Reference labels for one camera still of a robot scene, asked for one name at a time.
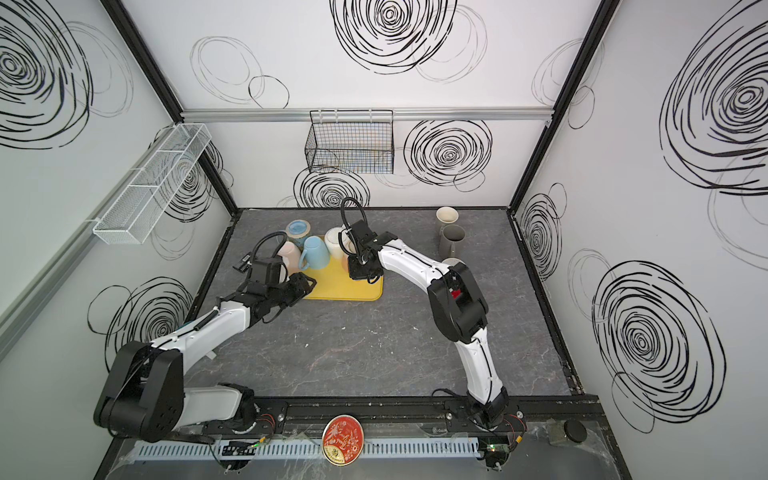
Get pink mug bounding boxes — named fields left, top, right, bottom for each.
left=278, top=241, right=301, bottom=275

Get black wire basket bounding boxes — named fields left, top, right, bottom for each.
left=304, top=120, right=395, bottom=174

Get aluminium wall rail back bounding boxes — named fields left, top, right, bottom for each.
left=181, top=106, right=554, bottom=123

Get black corner frame post right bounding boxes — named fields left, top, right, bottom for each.
left=508, top=0, right=620, bottom=214

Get white wire shelf basket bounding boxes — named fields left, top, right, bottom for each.
left=93, top=123, right=212, bottom=245

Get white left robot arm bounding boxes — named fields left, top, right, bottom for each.
left=93, top=258, right=317, bottom=442

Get white ribbed mug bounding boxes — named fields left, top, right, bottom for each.
left=324, top=226, right=353, bottom=261

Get black snack bar wrapper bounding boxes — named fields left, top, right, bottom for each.
left=235, top=252, right=252, bottom=273

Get large grey-beige mug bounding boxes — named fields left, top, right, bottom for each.
left=438, top=224, right=466, bottom=260

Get black corner frame post left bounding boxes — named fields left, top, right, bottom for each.
left=100, top=0, right=239, bottom=217

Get light blue mug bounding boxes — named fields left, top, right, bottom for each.
left=298, top=236, right=330, bottom=271

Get small grey mug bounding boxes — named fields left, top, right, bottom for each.
left=435, top=206, right=460, bottom=233

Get blue butterfly mug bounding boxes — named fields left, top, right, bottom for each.
left=285, top=219, right=311, bottom=249

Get aluminium wall rail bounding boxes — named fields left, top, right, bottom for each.
left=181, top=106, right=554, bottom=123
left=1, top=123, right=177, bottom=361

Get black corner frame post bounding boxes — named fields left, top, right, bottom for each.
left=508, top=0, right=620, bottom=214
left=100, top=0, right=239, bottom=217

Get aluminium wall rail left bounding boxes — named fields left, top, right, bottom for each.
left=1, top=123, right=177, bottom=361

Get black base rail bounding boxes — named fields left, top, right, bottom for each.
left=122, top=394, right=604, bottom=434

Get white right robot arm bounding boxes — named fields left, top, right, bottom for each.
left=339, top=219, right=509, bottom=429

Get grey slotted cable duct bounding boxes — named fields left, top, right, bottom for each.
left=128, top=437, right=481, bottom=461

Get yellow plastic tray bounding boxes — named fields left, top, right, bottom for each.
left=304, top=257, right=384, bottom=302

